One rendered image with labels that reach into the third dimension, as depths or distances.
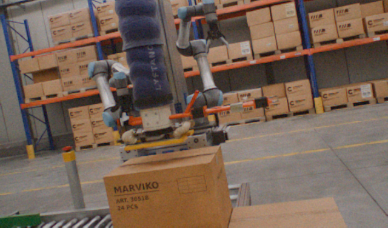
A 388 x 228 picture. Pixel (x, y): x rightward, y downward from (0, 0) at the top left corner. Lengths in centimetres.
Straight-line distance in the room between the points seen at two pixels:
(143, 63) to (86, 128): 857
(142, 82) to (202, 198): 69
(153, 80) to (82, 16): 848
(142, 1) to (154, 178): 95
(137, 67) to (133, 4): 34
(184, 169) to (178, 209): 22
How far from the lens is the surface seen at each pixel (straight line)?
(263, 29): 914
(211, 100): 253
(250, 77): 1040
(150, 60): 195
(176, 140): 189
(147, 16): 198
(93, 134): 1041
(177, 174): 186
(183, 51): 263
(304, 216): 205
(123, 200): 201
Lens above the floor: 136
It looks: 3 degrees down
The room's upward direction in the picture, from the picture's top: 11 degrees counter-clockwise
